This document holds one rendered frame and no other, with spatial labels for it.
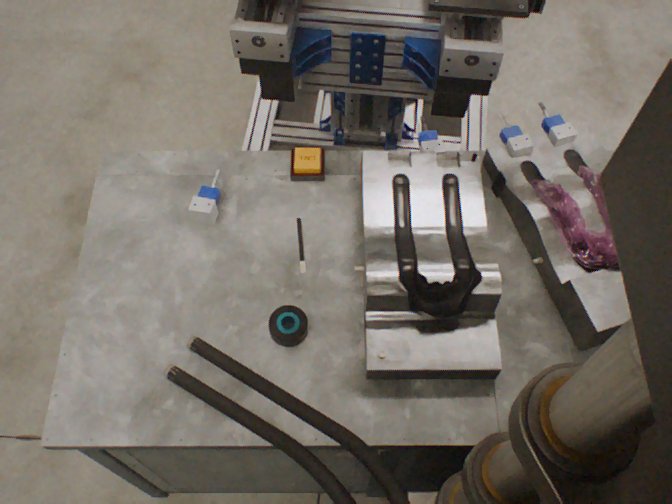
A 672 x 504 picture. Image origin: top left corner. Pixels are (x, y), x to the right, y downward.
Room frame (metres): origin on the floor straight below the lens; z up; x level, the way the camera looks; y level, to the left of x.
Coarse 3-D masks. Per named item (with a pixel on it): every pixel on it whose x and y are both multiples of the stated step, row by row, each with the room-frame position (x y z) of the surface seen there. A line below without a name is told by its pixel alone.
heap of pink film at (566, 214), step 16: (592, 176) 0.84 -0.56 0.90; (544, 192) 0.79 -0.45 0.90; (560, 192) 0.79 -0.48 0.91; (592, 192) 0.79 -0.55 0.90; (560, 208) 0.74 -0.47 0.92; (576, 208) 0.74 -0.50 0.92; (560, 224) 0.71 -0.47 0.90; (576, 224) 0.71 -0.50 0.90; (608, 224) 0.72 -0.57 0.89; (560, 240) 0.68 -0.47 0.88; (576, 240) 0.67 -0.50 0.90; (592, 240) 0.68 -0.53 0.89; (608, 240) 0.68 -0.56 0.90; (576, 256) 0.65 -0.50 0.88; (592, 256) 0.64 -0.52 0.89; (608, 256) 0.64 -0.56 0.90
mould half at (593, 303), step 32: (576, 128) 1.00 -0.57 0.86; (512, 160) 0.91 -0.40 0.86; (544, 160) 0.91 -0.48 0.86; (608, 160) 0.91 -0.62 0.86; (512, 192) 0.82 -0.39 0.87; (576, 192) 0.80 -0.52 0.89; (544, 224) 0.72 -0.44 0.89; (544, 256) 0.66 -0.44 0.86; (576, 288) 0.56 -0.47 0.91; (608, 288) 0.56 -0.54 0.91; (576, 320) 0.52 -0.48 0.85; (608, 320) 0.49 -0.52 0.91
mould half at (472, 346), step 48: (384, 192) 0.80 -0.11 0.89; (432, 192) 0.80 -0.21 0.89; (480, 192) 0.80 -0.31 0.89; (384, 240) 0.68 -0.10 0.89; (432, 240) 0.68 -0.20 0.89; (480, 240) 0.68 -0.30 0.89; (384, 288) 0.55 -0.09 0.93; (480, 288) 0.55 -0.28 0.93; (384, 336) 0.48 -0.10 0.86; (432, 336) 0.48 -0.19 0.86; (480, 336) 0.48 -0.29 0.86
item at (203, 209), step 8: (216, 176) 0.88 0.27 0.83; (200, 192) 0.83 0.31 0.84; (208, 192) 0.83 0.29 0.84; (216, 192) 0.83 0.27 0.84; (192, 200) 0.80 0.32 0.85; (200, 200) 0.80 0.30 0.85; (208, 200) 0.80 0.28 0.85; (216, 200) 0.82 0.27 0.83; (192, 208) 0.78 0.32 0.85; (200, 208) 0.78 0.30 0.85; (208, 208) 0.78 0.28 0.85; (216, 208) 0.80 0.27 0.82; (192, 216) 0.78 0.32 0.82; (200, 216) 0.77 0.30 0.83; (208, 216) 0.77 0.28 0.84; (216, 216) 0.79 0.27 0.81; (208, 224) 0.77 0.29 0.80
